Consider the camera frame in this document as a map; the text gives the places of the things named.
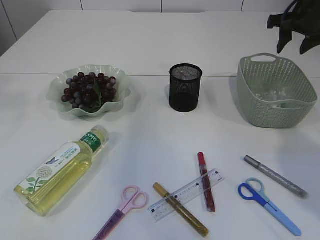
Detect gold glitter pen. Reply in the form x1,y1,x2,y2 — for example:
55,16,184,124
153,182,209,237

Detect black mesh pen holder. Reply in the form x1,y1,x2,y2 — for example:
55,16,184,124
169,63,203,113

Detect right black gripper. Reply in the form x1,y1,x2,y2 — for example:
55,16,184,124
267,0,320,55

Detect green translucent wavy plate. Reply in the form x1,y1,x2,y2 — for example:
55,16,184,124
47,64,129,117

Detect red glitter pen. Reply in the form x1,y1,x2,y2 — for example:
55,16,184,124
197,152,216,213

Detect purple artificial grape bunch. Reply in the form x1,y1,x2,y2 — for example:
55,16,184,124
60,72,117,113

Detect yellow tea bottle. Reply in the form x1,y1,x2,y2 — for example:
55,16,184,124
13,125,109,217

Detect clear plastic sheet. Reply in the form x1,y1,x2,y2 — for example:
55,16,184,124
253,87,303,109

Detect pink purple scissors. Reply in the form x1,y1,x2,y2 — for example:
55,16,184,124
93,185,149,240

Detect clear plastic ruler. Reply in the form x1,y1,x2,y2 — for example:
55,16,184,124
147,168,225,222

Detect silver glitter pen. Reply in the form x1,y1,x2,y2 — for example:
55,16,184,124
244,155,309,199

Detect green plastic basket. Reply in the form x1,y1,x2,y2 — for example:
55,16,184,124
236,53,318,129

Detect blue scissors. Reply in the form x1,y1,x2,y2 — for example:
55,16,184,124
238,177,302,237

